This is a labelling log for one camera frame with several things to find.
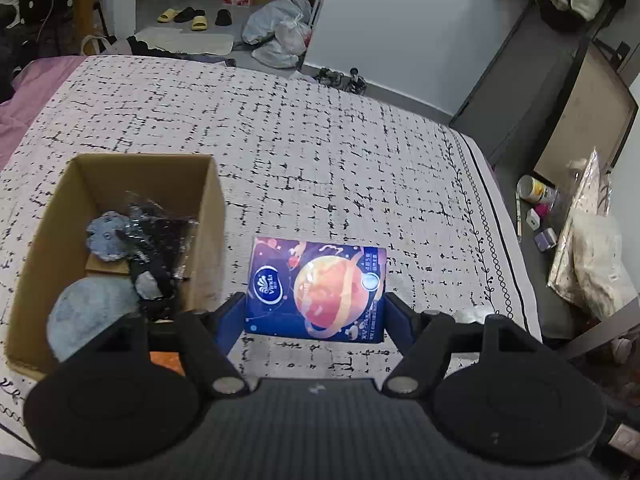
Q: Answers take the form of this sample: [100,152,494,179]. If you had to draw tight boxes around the white soft item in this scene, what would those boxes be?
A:
[454,304,495,324]

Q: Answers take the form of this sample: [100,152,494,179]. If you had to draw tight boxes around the hamburger plush toy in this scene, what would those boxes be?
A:
[150,351,186,376]

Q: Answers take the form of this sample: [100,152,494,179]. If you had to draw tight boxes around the blue tissue pack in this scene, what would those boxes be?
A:
[245,237,387,344]

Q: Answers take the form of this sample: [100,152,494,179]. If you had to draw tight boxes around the black polka dot fabric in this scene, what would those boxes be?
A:
[116,230,177,322]

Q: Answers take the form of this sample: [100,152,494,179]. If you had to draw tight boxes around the black beaded item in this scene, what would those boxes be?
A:
[118,191,198,281]

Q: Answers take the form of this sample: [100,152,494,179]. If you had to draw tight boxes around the grey-blue plush toy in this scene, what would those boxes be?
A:
[47,275,138,362]

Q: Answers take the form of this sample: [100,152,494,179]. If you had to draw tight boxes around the cardboard box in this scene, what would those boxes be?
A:
[6,154,224,380]

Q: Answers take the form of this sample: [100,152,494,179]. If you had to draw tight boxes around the white charger cube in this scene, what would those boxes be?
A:
[525,208,541,231]

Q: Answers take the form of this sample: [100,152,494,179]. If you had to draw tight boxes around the purple small box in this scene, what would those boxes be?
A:
[534,228,558,252]

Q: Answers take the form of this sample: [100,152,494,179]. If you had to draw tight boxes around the patterned white bed blanket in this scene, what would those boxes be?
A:
[0,54,544,463]

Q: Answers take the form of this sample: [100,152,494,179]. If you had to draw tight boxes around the white yellow cup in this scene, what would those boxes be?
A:
[516,176,556,205]

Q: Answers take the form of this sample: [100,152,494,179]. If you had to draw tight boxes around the clear plastic package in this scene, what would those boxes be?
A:
[547,151,638,321]

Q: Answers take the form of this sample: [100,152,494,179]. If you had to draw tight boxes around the black dumbbells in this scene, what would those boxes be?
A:
[314,67,367,96]

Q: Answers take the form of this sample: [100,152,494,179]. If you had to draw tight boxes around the white floor mat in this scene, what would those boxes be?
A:
[134,27,234,56]

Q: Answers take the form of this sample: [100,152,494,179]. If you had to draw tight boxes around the brown wooden board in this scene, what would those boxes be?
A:
[534,44,639,185]

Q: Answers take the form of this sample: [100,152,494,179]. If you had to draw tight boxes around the white plastic bags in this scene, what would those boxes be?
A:
[241,0,312,70]

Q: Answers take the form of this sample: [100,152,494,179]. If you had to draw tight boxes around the yellow slipper right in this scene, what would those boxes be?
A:
[191,14,208,32]

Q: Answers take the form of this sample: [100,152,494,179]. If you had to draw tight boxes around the yellow slipper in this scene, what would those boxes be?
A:
[157,8,178,24]
[191,14,208,32]

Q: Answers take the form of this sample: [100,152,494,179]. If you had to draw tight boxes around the black slipper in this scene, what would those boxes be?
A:
[215,9,233,27]

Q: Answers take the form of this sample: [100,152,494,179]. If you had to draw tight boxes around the pink bed sheet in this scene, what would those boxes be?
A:
[0,55,85,169]

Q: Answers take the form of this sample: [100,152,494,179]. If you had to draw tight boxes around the yellow slipper left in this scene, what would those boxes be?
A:
[157,8,178,24]

